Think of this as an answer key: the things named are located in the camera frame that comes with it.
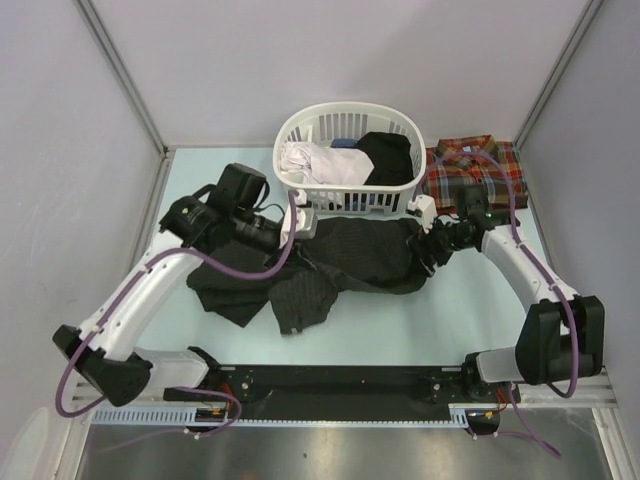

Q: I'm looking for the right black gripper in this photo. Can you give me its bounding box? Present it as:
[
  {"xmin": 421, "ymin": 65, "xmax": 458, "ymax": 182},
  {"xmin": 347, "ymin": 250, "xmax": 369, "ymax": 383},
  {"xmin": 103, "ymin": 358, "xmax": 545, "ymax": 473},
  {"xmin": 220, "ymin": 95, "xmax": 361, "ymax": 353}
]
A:
[{"xmin": 406, "ymin": 211, "xmax": 473, "ymax": 278}]

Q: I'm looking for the dark striped long sleeve shirt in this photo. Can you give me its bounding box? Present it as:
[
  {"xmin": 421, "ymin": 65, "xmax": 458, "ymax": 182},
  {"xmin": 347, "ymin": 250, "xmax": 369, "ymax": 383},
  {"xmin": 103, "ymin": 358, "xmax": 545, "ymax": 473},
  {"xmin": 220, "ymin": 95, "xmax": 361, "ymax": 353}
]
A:
[{"xmin": 186, "ymin": 217, "xmax": 427, "ymax": 336}]

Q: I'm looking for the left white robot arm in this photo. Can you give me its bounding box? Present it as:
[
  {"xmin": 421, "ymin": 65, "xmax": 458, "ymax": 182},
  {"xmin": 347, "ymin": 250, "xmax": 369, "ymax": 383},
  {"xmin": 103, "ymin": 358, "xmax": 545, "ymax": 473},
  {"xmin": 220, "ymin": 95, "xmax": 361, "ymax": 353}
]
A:
[{"xmin": 52, "ymin": 163, "xmax": 315, "ymax": 418}]

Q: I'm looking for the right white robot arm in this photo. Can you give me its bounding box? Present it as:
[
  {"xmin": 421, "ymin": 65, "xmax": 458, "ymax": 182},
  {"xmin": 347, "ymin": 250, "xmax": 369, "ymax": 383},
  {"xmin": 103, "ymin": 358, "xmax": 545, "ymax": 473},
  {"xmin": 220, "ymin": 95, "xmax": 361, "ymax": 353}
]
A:
[{"xmin": 407, "ymin": 186, "xmax": 605, "ymax": 401}]

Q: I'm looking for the white shirt in basket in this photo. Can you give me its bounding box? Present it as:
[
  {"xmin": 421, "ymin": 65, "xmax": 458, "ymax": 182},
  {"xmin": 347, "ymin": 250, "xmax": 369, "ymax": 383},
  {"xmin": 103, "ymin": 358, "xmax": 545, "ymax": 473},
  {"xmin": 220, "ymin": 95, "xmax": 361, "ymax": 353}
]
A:
[{"xmin": 276, "ymin": 142, "xmax": 374, "ymax": 186}]

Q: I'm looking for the black garment in basket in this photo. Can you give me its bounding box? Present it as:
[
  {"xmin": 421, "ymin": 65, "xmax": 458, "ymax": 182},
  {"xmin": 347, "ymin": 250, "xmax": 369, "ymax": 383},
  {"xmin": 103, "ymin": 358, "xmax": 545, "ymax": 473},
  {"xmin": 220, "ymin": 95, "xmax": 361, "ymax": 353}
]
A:
[{"xmin": 356, "ymin": 132, "xmax": 414, "ymax": 186}]

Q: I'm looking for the white plastic laundry basket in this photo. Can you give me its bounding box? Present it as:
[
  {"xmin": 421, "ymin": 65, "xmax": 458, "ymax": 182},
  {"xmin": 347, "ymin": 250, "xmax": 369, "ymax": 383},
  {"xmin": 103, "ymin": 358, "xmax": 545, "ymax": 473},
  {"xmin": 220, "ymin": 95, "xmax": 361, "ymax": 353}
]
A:
[{"xmin": 272, "ymin": 101, "xmax": 426, "ymax": 215}]

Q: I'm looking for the red plaid folded shirt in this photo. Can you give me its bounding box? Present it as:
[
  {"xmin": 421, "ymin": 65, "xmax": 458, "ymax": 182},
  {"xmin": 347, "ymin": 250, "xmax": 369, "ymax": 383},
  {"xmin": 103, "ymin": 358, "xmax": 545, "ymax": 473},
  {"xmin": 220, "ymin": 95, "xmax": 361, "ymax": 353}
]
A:
[{"xmin": 419, "ymin": 135, "xmax": 529, "ymax": 214}]

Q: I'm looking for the blue garment in basket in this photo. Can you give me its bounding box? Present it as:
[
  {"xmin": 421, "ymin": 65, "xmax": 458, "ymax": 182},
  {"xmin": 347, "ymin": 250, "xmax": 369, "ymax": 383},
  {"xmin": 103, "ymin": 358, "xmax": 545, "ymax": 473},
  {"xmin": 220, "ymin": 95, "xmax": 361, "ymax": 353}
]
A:
[{"xmin": 330, "ymin": 138, "xmax": 358, "ymax": 149}]

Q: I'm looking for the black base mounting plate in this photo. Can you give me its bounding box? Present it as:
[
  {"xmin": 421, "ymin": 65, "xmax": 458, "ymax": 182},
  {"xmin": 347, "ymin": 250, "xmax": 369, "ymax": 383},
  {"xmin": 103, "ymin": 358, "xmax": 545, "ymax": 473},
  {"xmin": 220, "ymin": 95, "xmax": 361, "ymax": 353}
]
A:
[{"xmin": 163, "ymin": 363, "xmax": 521, "ymax": 435}]

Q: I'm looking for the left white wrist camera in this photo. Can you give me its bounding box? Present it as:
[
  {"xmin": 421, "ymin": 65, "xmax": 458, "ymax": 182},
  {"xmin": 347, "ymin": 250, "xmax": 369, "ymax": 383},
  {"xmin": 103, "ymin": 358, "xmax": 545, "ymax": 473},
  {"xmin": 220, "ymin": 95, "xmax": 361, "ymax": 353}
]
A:
[{"xmin": 279, "ymin": 190, "xmax": 318, "ymax": 248}]

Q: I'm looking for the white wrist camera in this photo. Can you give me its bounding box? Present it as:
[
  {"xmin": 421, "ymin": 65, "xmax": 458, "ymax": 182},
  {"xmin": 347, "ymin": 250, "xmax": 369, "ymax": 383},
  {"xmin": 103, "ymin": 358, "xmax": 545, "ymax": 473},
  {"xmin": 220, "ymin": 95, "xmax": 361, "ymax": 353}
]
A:
[
  {"xmin": 407, "ymin": 194, "xmax": 438, "ymax": 233},
  {"xmin": 279, "ymin": 190, "xmax": 318, "ymax": 248}
]

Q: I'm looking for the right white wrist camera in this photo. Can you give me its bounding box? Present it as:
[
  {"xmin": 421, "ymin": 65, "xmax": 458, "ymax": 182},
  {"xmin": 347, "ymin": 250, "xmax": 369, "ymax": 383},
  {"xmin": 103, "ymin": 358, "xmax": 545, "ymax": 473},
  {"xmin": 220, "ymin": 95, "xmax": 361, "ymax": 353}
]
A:
[{"xmin": 407, "ymin": 194, "xmax": 438, "ymax": 233}]

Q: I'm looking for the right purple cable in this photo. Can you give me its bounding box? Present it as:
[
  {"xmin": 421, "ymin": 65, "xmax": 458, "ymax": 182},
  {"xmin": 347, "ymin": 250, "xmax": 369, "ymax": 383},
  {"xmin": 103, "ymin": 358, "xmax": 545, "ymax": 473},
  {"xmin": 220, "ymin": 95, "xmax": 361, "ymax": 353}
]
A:
[{"xmin": 424, "ymin": 150, "xmax": 584, "ymax": 399}]

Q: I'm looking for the purple cable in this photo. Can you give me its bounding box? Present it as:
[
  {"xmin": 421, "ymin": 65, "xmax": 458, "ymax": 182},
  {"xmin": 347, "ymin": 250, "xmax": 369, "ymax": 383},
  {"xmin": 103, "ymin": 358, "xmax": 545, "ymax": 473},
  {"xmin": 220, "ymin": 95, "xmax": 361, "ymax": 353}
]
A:
[
  {"xmin": 424, "ymin": 150, "xmax": 584, "ymax": 399},
  {"xmin": 54, "ymin": 189, "xmax": 304, "ymax": 419}
]

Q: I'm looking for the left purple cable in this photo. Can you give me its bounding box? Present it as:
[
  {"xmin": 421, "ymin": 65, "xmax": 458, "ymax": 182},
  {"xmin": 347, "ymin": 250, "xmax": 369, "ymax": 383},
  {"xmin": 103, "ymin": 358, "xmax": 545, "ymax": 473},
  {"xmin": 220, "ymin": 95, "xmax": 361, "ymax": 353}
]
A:
[{"xmin": 54, "ymin": 189, "xmax": 304, "ymax": 419}]

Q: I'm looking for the left aluminium corner post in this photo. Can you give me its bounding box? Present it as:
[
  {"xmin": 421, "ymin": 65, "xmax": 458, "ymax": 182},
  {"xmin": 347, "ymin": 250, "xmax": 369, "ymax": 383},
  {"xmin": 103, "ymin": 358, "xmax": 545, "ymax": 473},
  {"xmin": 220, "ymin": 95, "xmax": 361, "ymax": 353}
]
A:
[{"xmin": 73, "ymin": 0, "xmax": 169, "ymax": 157}]

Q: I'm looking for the aluminium corner post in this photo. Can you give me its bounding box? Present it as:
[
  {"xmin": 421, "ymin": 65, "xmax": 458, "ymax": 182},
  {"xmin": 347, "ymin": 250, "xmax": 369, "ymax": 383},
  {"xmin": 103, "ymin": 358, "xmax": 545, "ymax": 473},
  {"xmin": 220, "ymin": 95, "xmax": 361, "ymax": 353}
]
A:
[
  {"xmin": 514, "ymin": 0, "xmax": 604, "ymax": 147},
  {"xmin": 73, "ymin": 0, "xmax": 169, "ymax": 157}
]

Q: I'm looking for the white slotted cable duct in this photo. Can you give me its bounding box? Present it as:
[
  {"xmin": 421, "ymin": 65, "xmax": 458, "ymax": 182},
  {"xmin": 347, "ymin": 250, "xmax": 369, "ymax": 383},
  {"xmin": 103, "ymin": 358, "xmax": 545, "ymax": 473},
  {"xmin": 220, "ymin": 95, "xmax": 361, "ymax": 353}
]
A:
[{"xmin": 91, "ymin": 405, "xmax": 469, "ymax": 429}]

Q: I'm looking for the right aluminium corner post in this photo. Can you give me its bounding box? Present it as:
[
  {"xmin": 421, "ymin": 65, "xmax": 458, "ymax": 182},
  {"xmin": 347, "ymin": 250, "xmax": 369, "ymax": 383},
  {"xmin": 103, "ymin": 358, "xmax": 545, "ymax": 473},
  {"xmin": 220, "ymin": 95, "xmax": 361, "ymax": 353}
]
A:
[{"xmin": 514, "ymin": 0, "xmax": 604, "ymax": 147}]

